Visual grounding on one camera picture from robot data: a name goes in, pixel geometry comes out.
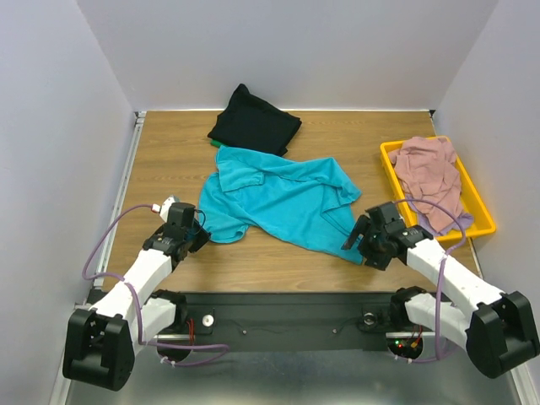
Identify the turquoise t shirt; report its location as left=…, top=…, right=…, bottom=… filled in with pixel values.
left=198, top=147, right=363, bottom=264

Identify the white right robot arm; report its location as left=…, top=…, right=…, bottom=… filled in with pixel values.
left=342, top=202, right=539, bottom=378

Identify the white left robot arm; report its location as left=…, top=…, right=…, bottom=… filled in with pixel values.
left=62, top=196, right=210, bottom=392

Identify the lavender t shirt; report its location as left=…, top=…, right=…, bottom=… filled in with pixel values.
left=434, top=212, right=474, bottom=236

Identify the pink t shirt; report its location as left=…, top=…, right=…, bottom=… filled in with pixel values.
left=388, top=137, right=464, bottom=232

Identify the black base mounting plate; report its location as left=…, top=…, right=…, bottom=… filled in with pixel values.
left=160, top=292, right=417, bottom=352

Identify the folded black t shirt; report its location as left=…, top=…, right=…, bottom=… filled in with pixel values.
left=208, top=84, right=302, bottom=156

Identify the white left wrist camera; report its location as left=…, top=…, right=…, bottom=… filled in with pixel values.
left=151, top=195, right=181, bottom=223

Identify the aluminium front frame rail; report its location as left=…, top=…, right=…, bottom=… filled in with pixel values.
left=154, top=329, right=435, bottom=342

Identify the aluminium left side rail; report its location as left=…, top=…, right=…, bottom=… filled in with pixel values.
left=95, top=111, right=147, bottom=274

